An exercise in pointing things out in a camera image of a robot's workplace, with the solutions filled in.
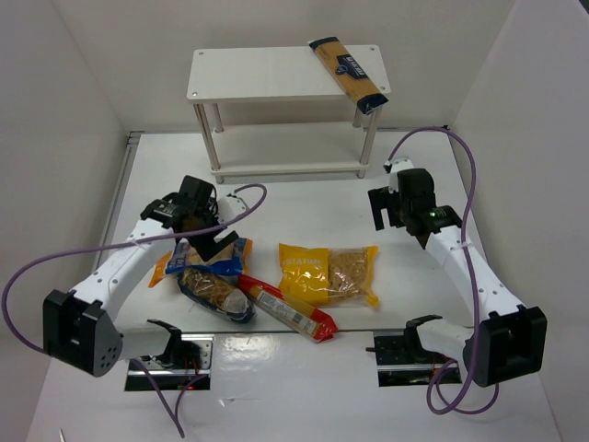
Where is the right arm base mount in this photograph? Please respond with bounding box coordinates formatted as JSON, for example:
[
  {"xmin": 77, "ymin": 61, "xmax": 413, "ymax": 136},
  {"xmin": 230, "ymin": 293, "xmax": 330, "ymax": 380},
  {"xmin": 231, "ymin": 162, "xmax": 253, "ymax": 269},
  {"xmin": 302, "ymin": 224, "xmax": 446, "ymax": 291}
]
[{"xmin": 365, "ymin": 330, "xmax": 448, "ymax": 388}]

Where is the white two-tier shelf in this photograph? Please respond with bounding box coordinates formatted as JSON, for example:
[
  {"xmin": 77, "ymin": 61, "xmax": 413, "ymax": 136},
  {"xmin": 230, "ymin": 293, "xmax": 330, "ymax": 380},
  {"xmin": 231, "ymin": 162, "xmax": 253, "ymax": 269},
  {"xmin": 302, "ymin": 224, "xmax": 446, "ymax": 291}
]
[{"xmin": 187, "ymin": 46, "xmax": 380, "ymax": 182}]

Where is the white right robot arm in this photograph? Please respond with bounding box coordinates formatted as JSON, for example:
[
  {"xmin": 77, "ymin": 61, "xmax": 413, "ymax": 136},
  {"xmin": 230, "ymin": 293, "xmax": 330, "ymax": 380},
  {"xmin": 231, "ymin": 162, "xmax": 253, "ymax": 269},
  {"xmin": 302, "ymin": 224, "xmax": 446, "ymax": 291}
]
[{"xmin": 368, "ymin": 164, "xmax": 548, "ymax": 387}]

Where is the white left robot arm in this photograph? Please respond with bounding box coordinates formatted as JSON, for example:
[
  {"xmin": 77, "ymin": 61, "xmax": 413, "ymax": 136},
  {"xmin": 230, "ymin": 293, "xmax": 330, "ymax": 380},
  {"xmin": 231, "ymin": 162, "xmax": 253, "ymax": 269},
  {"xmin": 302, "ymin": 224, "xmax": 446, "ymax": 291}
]
[{"xmin": 42, "ymin": 176, "xmax": 248, "ymax": 378}]

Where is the aluminium table edge rail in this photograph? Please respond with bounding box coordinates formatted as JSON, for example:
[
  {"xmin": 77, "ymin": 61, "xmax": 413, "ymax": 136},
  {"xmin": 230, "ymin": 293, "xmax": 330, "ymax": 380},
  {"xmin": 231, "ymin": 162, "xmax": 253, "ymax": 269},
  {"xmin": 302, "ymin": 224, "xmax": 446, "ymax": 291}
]
[{"xmin": 101, "ymin": 131, "xmax": 144, "ymax": 245}]

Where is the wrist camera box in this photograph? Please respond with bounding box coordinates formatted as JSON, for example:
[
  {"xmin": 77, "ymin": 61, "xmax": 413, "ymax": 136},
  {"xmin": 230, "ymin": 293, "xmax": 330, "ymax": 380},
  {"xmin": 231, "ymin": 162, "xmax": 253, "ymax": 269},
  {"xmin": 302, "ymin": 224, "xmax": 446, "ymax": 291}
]
[
  {"xmin": 217, "ymin": 193, "xmax": 249, "ymax": 224},
  {"xmin": 383, "ymin": 157, "xmax": 414, "ymax": 193}
]

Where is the blue orange pasta bag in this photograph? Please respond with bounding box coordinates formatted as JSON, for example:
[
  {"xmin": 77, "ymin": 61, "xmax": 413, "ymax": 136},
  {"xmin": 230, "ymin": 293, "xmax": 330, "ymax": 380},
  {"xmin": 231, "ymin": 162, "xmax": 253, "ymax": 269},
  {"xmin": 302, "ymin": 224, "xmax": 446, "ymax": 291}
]
[{"xmin": 148, "ymin": 238, "xmax": 253, "ymax": 288}]

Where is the clear dark-blue fusilli bag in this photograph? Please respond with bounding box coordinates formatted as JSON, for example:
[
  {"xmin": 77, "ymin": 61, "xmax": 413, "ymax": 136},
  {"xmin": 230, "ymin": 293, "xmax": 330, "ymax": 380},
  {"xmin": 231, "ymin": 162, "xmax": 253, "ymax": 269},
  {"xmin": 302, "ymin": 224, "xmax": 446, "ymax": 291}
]
[{"xmin": 176, "ymin": 268, "xmax": 255, "ymax": 324}]

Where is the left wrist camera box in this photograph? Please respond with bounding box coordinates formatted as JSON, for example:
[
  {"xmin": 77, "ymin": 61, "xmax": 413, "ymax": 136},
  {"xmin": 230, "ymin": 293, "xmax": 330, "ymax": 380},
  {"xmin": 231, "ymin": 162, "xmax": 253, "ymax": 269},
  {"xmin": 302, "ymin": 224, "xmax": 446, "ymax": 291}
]
[{"xmin": 217, "ymin": 193, "xmax": 249, "ymax": 224}]

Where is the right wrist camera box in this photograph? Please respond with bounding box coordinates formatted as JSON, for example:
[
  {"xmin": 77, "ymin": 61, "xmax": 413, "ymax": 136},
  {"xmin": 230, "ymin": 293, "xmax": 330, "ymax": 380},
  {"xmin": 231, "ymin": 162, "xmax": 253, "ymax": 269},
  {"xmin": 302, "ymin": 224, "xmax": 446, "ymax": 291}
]
[{"xmin": 383, "ymin": 157, "xmax": 414, "ymax": 193}]

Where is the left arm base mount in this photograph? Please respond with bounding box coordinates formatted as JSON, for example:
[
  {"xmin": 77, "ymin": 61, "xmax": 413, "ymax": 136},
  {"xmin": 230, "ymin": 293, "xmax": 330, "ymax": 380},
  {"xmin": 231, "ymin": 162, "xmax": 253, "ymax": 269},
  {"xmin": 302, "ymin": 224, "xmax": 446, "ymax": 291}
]
[{"xmin": 139, "ymin": 333, "xmax": 214, "ymax": 392}]

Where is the blue spaghetti packet on shelf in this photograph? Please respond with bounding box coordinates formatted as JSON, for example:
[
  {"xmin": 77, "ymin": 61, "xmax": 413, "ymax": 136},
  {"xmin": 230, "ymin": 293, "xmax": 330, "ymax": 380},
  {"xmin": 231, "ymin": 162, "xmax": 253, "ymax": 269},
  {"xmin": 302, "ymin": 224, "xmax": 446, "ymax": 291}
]
[{"xmin": 308, "ymin": 37, "xmax": 388, "ymax": 115}]

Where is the yellow macaroni bag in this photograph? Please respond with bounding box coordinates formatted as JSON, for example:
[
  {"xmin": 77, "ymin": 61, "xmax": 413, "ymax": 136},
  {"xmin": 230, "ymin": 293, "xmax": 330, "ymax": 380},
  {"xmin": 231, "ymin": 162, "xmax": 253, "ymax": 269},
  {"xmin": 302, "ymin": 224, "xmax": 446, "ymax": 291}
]
[{"xmin": 278, "ymin": 243, "xmax": 379, "ymax": 308}]

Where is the red spaghetti packet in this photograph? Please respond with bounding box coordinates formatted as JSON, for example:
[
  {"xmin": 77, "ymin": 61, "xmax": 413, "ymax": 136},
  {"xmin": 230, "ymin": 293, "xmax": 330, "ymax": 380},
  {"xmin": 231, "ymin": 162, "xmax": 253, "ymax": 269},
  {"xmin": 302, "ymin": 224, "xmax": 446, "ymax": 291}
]
[{"xmin": 237, "ymin": 274, "xmax": 339, "ymax": 343}]

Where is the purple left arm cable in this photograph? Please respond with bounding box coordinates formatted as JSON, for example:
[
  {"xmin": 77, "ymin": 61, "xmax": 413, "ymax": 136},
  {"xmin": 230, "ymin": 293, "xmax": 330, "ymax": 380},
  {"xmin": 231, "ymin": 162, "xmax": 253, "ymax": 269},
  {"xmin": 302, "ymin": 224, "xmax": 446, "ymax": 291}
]
[{"xmin": 2, "ymin": 184, "xmax": 268, "ymax": 438}]

